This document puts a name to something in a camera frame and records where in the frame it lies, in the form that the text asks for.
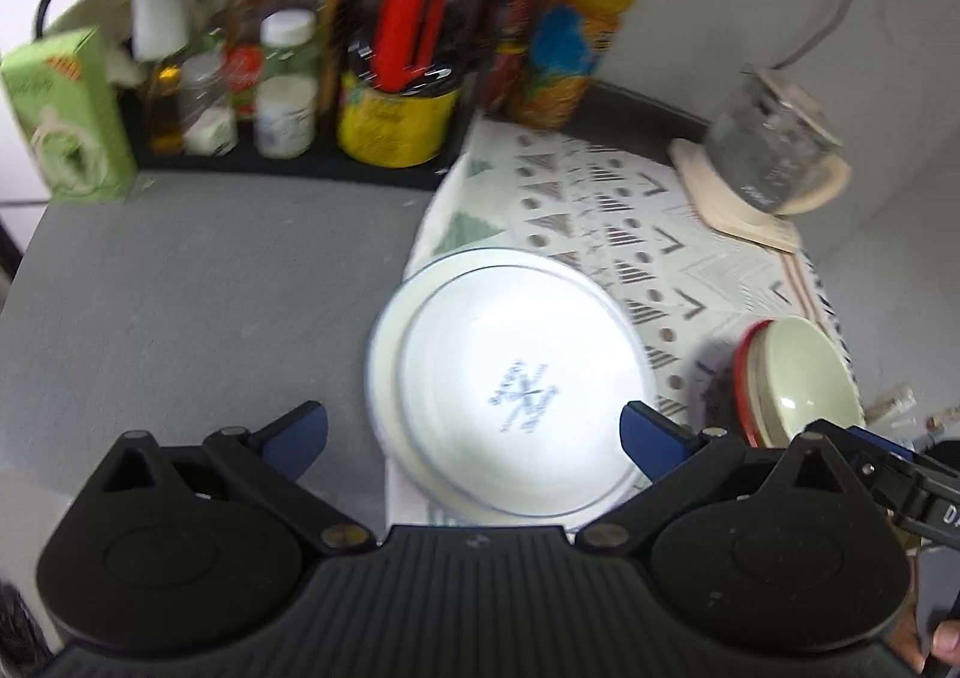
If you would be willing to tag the dark sauce bottle yellow label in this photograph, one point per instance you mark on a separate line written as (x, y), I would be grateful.
(397, 123)

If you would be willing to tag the glass kettle with cream lid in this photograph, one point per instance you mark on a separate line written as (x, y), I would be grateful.
(765, 138)

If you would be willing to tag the red bowl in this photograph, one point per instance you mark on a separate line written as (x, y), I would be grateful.
(742, 378)

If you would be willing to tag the small white blue-rimmed plate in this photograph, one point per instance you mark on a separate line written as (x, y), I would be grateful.
(465, 348)

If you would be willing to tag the small oil bottle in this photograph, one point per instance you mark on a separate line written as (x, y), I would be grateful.
(163, 108)

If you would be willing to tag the patterned table cloth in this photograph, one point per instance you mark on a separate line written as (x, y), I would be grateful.
(585, 213)

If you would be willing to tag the green carton box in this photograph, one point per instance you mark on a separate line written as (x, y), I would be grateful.
(60, 115)

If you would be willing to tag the white-lidded spice jar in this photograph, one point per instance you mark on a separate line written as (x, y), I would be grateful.
(285, 100)

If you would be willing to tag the large white blue-rimmed plate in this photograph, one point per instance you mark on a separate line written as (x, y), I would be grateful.
(384, 355)

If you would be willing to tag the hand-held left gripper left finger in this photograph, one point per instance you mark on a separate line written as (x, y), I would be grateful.
(296, 442)

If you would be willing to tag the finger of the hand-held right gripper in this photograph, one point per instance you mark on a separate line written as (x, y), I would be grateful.
(881, 444)

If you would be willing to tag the person's right hand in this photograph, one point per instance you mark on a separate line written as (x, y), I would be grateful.
(907, 637)

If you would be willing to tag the cream kettle base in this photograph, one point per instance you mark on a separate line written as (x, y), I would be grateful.
(720, 198)

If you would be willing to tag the pale wooden sticks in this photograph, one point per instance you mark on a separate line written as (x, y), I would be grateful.
(892, 404)

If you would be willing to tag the small glass jar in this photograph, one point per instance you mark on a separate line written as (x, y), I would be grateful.
(210, 115)

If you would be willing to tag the orange juice bottle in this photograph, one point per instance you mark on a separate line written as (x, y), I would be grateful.
(577, 48)

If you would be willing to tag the large green bowl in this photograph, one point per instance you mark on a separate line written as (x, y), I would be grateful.
(814, 363)

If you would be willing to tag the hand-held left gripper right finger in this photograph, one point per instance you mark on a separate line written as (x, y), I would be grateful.
(649, 445)

